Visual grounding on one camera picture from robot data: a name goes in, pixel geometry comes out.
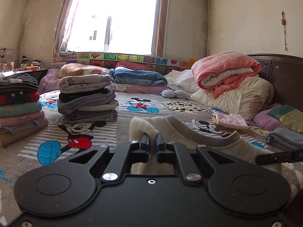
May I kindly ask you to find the peach patterned pillow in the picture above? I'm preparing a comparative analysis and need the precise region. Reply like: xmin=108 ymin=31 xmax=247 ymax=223
xmin=58 ymin=63 xmax=109 ymax=79

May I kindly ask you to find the sheer curtain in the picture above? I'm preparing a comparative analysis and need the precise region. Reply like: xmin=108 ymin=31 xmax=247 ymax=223
xmin=52 ymin=0 xmax=79 ymax=65

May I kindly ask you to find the Mickey Mouse bed blanket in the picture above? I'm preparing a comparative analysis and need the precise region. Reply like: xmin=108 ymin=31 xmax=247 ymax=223
xmin=0 ymin=90 xmax=303 ymax=225

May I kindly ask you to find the grey folded towel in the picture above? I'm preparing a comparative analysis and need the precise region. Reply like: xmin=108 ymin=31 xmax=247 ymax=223
xmin=265 ymin=128 xmax=303 ymax=151

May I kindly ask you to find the cluttered dark desk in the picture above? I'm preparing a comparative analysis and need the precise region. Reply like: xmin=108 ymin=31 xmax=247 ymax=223
xmin=1 ymin=48 xmax=48 ymax=82

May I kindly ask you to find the window with wooden frame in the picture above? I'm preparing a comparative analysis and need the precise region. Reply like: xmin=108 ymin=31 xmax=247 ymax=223
xmin=62 ymin=0 xmax=169 ymax=56

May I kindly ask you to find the pink folded quilt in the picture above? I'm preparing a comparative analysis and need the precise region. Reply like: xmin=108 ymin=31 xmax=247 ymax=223
xmin=191 ymin=52 xmax=261 ymax=99

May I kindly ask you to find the colourful folded clothes stack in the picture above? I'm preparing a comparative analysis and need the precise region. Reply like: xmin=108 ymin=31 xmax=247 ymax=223
xmin=1 ymin=74 xmax=48 ymax=147

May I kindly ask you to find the wall hanging ornament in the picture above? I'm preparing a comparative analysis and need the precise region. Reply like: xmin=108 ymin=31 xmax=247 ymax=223
xmin=281 ymin=11 xmax=288 ymax=51

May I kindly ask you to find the blue folded blanket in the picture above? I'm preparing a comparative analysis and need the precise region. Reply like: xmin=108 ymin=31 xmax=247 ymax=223
xmin=109 ymin=67 xmax=167 ymax=87

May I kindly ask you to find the dark wooden headboard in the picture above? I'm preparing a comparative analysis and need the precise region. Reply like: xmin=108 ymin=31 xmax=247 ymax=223
xmin=248 ymin=53 xmax=303 ymax=111

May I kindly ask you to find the green yellow pillow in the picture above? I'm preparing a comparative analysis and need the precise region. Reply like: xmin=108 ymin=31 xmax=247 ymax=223
xmin=267 ymin=105 xmax=303 ymax=133

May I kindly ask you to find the light blue plush toy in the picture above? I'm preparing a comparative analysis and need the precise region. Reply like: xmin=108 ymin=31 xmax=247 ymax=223
xmin=161 ymin=90 xmax=190 ymax=99

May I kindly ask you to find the white quilted garment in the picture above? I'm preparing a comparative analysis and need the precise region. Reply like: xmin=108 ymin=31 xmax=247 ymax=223
xmin=129 ymin=115 xmax=270 ymax=175

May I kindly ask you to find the grey folded clothes stack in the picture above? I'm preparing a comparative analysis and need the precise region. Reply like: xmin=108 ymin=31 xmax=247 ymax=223
xmin=55 ymin=74 xmax=119 ymax=124

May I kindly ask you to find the cream white comforter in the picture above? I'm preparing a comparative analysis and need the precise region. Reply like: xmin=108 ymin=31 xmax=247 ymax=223
xmin=164 ymin=69 xmax=275 ymax=120

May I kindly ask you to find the pink folded child garment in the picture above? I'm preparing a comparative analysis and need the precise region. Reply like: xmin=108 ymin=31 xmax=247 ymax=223
xmin=212 ymin=110 xmax=249 ymax=131

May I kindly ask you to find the alphabet foam mat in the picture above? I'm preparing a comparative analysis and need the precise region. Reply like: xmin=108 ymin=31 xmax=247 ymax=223
xmin=66 ymin=53 xmax=196 ymax=75

